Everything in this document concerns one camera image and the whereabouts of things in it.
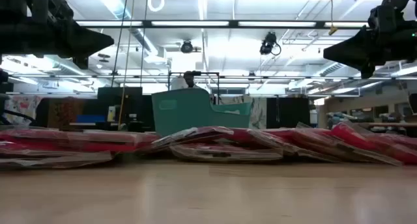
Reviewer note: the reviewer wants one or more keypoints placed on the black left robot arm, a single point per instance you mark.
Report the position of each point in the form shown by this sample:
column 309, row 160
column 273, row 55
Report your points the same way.
column 16, row 4

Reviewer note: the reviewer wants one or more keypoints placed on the teal plastic basket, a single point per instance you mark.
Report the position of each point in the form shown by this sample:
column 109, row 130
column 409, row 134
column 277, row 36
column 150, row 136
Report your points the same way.
column 182, row 113

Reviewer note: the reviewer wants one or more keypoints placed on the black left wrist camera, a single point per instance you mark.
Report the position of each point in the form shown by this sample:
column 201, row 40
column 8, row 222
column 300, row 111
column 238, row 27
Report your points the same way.
column 52, row 7

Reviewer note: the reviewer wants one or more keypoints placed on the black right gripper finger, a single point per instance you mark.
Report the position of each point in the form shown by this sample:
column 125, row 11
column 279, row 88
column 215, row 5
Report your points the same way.
column 352, row 49
column 355, row 63

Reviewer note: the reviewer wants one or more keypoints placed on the person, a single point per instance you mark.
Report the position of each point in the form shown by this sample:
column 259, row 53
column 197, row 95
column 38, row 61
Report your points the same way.
column 189, row 79

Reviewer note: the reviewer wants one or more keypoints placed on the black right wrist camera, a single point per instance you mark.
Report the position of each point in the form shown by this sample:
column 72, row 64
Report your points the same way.
column 386, row 15

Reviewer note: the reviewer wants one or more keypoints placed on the black cabinet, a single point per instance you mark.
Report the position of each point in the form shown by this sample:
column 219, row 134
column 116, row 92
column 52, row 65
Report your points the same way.
column 288, row 111

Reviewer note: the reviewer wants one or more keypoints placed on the red popcorn bag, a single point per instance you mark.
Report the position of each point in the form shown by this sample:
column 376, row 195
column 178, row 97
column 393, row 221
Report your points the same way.
column 277, row 139
column 384, row 142
column 224, row 154
column 49, row 160
column 65, row 141
column 352, row 155
column 195, row 136

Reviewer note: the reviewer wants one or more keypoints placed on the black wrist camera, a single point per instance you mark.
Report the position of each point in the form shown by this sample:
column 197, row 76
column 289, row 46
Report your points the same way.
column 386, row 15
column 52, row 7

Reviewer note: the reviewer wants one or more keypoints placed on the round black ceiling lamp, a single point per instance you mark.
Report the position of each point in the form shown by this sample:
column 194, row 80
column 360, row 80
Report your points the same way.
column 186, row 47

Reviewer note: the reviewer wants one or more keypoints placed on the black overhead beam with lights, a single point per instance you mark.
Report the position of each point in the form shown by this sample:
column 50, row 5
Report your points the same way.
column 233, row 23

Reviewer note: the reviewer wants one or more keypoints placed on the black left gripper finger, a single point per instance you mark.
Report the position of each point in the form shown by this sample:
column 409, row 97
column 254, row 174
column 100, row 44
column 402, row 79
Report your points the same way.
column 91, row 40
column 94, row 52

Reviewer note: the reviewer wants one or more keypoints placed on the black overhead camera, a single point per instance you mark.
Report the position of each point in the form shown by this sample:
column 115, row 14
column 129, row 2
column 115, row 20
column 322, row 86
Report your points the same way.
column 268, row 43

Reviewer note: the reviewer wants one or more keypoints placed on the brown cabinet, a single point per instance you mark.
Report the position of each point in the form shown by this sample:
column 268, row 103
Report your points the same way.
column 58, row 111

